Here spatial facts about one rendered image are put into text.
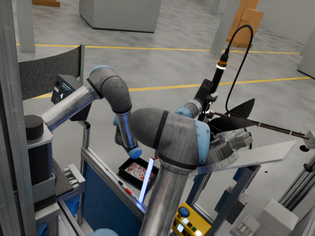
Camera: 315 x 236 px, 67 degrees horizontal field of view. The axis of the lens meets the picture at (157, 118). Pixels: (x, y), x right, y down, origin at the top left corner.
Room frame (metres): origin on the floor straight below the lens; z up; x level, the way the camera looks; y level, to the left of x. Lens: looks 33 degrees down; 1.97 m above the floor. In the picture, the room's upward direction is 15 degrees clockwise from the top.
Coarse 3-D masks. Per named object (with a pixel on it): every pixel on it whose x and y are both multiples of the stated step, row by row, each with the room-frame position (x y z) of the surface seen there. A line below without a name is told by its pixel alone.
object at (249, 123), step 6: (216, 120) 1.06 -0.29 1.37; (222, 120) 1.04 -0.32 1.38; (228, 120) 1.03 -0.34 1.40; (234, 120) 1.02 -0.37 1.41; (240, 120) 1.01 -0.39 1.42; (246, 120) 1.01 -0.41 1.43; (216, 126) 1.12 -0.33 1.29; (222, 126) 1.11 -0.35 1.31; (228, 126) 1.09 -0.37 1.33; (234, 126) 1.08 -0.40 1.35; (240, 126) 1.07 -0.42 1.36; (246, 126) 1.06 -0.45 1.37
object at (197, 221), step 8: (176, 216) 0.66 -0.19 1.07; (184, 216) 0.67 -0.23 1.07; (192, 216) 0.68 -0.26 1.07; (200, 216) 0.69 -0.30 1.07; (184, 224) 0.63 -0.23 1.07; (192, 224) 0.64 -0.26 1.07; (200, 224) 0.65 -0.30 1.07; (208, 224) 0.66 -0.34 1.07; (176, 232) 0.64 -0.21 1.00; (192, 232) 0.61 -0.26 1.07
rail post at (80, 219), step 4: (80, 160) 1.15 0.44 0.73; (84, 160) 1.13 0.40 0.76; (80, 164) 1.14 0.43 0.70; (84, 164) 1.13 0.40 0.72; (80, 168) 1.14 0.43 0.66; (84, 168) 1.13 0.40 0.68; (80, 172) 1.14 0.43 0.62; (84, 172) 1.13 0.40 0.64; (84, 176) 1.15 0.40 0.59; (80, 196) 1.13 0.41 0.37; (80, 200) 1.13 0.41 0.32; (80, 204) 1.13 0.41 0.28; (80, 208) 1.12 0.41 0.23; (80, 212) 1.12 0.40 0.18; (80, 216) 1.13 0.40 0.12; (80, 220) 1.13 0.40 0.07; (80, 224) 1.13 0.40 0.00
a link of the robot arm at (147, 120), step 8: (136, 112) 0.58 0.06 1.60; (144, 112) 0.56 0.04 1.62; (152, 112) 0.55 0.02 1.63; (160, 112) 0.56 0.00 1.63; (128, 120) 0.59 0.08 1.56; (136, 120) 0.54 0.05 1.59; (144, 120) 0.53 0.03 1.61; (152, 120) 0.53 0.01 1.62; (160, 120) 0.53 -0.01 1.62; (136, 128) 0.53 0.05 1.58; (144, 128) 0.52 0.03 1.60; (152, 128) 0.51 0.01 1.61; (136, 136) 0.53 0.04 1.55; (144, 136) 0.51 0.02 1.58; (152, 136) 0.50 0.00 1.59; (144, 144) 0.52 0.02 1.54; (152, 144) 0.51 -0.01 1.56
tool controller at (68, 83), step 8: (56, 80) 1.29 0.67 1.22; (64, 80) 1.25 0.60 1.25; (72, 80) 1.30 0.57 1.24; (56, 88) 1.26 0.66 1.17; (64, 88) 1.22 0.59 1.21; (72, 88) 1.19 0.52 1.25; (56, 96) 1.24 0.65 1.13; (64, 96) 1.20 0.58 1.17; (80, 112) 1.16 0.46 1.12; (88, 112) 1.20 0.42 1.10; (72, 120) 1.11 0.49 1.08; (80, 120) 1.16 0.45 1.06
